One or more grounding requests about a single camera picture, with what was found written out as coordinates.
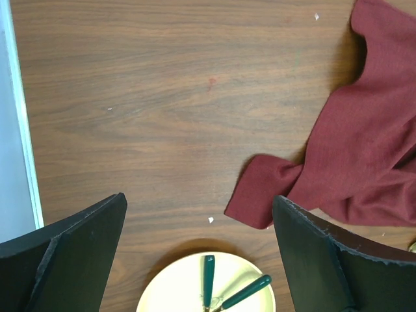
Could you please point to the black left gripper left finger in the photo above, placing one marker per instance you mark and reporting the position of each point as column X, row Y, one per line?
column 64, row 266

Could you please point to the cream round plate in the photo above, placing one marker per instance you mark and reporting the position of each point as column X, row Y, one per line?
column 178, row 287

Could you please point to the green handled gold utensil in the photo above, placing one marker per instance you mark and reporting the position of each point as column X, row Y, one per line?
column 208, row 280
column 254, row 287

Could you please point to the dark red cloth napkin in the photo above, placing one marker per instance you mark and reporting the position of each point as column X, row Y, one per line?
column 359, row 163

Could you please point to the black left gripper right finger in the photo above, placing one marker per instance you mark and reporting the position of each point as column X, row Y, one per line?
column 331, row 269

